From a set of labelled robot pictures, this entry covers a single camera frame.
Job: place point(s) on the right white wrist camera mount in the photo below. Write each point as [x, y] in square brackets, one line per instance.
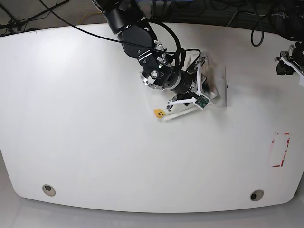
[204, 97]

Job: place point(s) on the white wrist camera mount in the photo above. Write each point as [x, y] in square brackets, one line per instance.
[286, 58]
[204, 97]

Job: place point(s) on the left table grommet hole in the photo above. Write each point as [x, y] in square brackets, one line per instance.
[49, 190]

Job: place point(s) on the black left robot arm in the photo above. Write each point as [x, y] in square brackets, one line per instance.
[286, 17]

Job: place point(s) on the white printed T-shirt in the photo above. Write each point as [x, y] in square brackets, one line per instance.
[216, 78]

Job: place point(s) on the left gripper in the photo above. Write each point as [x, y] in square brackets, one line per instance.
[297, 58]

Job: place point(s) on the red tape rectangle marker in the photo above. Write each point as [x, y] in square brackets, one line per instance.
[279, 148]

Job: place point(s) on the right table grommet hole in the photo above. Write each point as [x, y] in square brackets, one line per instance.
[256, 195]

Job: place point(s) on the table grommet hole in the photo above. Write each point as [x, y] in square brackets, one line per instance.
[49, 190]
[256, 195]

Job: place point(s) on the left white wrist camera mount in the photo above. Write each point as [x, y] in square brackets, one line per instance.
[286, 58]

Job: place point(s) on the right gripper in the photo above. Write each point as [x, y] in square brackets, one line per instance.
[185, 85]

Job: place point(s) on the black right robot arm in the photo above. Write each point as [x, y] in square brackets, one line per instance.
[160, 70]

